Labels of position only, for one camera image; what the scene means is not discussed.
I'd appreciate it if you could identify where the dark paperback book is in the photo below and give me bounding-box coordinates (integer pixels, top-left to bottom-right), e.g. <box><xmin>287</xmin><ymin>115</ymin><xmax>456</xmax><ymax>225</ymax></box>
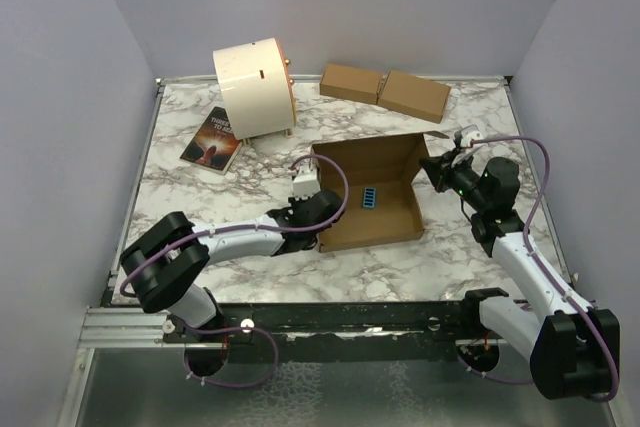
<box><xmin>180</xmin><ymin>106</ymin><xmax>242</xmax><ymax>175</ymax></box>

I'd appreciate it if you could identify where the small blue rack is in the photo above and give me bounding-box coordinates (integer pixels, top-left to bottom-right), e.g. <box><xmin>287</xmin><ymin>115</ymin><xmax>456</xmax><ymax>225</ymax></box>
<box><xmin>361</xmin><ymin>186</ymin><xmax>377</xmax><ymax>210</ymax></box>

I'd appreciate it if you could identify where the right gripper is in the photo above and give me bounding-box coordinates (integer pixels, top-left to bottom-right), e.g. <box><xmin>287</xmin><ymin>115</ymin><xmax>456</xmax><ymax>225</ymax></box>
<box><xmin>419</xmin><ymin>147</ymin><xmax>488</xmax><ymax>212</ymax></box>

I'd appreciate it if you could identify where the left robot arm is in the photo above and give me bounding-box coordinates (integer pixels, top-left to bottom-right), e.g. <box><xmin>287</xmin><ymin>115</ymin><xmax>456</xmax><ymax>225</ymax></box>
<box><xmin>120</xmin><ymin>189</ymin><xmax>346</xmax><ymax>342</ymax></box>

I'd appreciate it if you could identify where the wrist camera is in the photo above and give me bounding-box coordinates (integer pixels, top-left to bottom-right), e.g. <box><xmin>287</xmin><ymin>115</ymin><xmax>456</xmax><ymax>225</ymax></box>
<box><xmin>292</xmin><ymin>165</ymin><xmax>320</xmax><ymax>201</ymax></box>
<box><xmin>453</xmin><ymin>125</ymin><xmax>483</xmax><ymax>165</ymax></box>

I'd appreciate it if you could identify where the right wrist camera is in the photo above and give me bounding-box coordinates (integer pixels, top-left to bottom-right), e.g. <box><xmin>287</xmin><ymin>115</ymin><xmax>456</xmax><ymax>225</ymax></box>
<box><xmin>453</xmin><ymin>125</ymin><xmax>483</xmax><ymax>165</ymax></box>

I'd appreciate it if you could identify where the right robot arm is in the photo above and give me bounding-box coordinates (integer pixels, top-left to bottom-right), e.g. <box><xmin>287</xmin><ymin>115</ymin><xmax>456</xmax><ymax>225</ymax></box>
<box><xmin>419</xmin><ymin>150</ymin><xmax>620</xmax><ymax>402</ymax></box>

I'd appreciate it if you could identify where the brown cardboard box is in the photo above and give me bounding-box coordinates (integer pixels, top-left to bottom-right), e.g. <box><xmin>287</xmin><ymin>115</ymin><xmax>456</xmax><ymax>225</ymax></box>
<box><xmin>311</xmin><ymin>132</ymin><xmax>429</xmax><ymax>253</ymax></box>

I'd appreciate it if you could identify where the cream cylindrical container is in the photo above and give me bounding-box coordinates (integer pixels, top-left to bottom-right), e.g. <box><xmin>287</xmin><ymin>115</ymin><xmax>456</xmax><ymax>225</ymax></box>
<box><xmin>212</xmin><ymin>38</ymin><xmax>297</xmax><ymax>141</ymax></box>

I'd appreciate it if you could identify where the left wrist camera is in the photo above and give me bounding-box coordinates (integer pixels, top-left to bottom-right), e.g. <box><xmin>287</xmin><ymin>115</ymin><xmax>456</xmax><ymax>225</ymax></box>
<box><xmin>292</xmin><ymin>165</ymin><xmax>320</xmax><ymax>201</ymax></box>

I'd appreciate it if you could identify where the aluminium table frame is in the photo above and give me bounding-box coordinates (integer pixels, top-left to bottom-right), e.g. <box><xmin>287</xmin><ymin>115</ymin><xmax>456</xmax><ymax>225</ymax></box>
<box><xmin>56</xmin><ymin>75</ymin><xmax>639</xmax><ymax>426</ymax></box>

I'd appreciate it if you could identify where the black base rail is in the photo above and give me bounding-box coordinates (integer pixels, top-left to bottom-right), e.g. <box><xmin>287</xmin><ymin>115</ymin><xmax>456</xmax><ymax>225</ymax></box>
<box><xmin>164</xmin><ymin>299</ymin><xmax>521</xmax><ymax>366</ymax></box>

